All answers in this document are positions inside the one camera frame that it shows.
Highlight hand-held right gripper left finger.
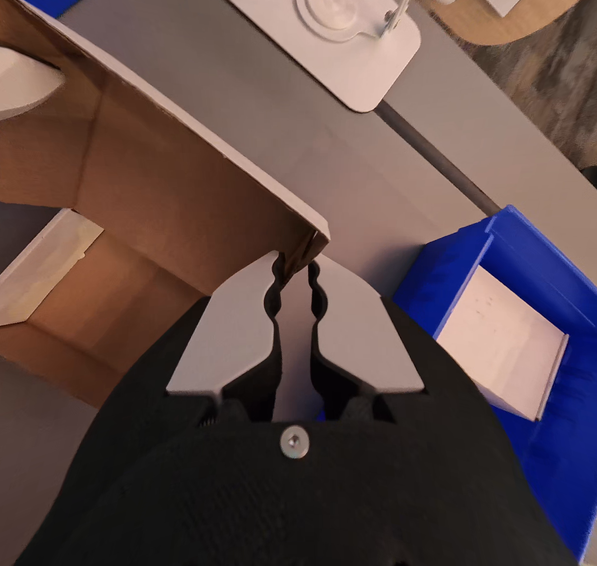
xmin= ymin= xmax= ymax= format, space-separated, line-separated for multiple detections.
xmin=165 ymin=251 xmax=285 ymax=402

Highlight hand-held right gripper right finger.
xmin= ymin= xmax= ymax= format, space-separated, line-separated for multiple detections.
xmin=307 ymin=260 xmax=425 ymax=394

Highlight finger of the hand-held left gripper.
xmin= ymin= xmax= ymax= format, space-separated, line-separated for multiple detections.
xmin=0 ymin=46 xmax=67 ymax=120

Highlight brown cardboard box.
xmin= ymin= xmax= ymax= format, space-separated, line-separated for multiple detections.
xmin=0 ymin=0 xmax=332 ymax=409

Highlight white cardboard box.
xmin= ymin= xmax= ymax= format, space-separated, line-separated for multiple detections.
xmin=435 ymin=265 xmax=571 ymax=422

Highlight white document stand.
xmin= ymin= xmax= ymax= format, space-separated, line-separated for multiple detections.
xmin=216 ymin=0 xmax=533 ymax=113

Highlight wooden stand board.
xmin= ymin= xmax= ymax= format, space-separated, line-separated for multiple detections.
xmin=386 ymin=0 xmax=597 ymax=46

